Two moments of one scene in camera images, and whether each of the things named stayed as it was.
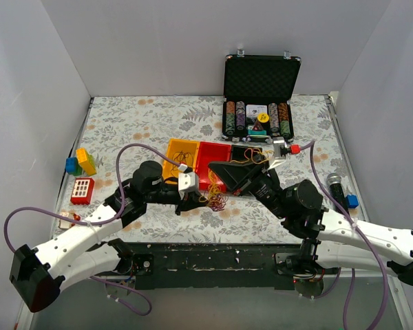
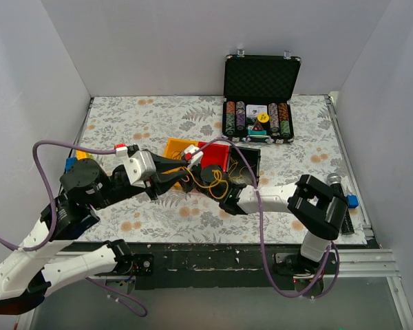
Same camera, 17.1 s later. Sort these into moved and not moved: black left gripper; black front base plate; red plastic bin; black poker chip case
Moved: black left gripper
Not moved: red plastic bin; black poker chip case; black front base plate
